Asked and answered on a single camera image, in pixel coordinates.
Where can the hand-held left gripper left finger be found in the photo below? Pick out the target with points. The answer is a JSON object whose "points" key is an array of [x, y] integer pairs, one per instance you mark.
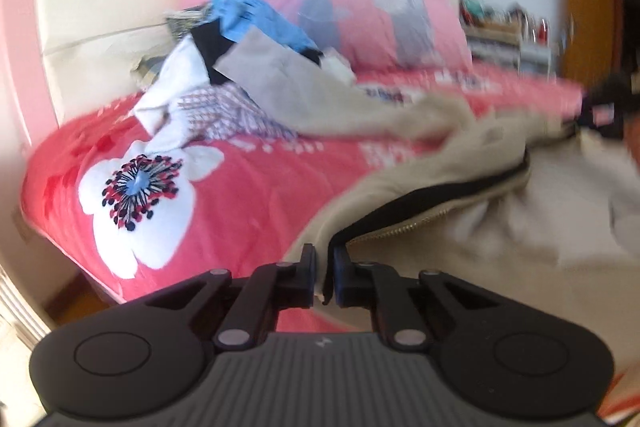
{"points": [[307, 279]]}

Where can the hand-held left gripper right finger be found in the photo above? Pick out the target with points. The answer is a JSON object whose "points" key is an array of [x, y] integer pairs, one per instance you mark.
{"points": [[341, 282]]}

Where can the beige jacket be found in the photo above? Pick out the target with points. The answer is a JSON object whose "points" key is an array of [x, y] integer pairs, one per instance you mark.
{"points": [[450, 257]]}

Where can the white dresser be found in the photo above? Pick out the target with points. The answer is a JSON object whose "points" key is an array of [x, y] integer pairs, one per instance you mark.
{"points": [[535, 57]]}

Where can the pink floral bedspread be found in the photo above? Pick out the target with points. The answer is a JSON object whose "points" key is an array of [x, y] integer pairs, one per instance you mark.
{"points": [[250, 167]]}

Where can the pink checked garment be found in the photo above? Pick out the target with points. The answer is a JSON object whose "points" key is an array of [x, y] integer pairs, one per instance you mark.
{"points": [[225, 112]]}

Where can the white garment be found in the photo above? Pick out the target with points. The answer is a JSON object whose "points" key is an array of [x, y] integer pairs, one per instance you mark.
{"points": [[175, 72]]}

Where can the black garment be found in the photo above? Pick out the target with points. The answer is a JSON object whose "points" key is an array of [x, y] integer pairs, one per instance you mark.
{"points": [[210, 47]]}

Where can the dark patterned cloth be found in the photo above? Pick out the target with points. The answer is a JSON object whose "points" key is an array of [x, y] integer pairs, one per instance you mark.
{"points": [[190, 21]]}

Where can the pink headboard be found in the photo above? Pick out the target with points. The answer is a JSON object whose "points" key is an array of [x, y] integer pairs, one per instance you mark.
{"points": [[20, 32]]}

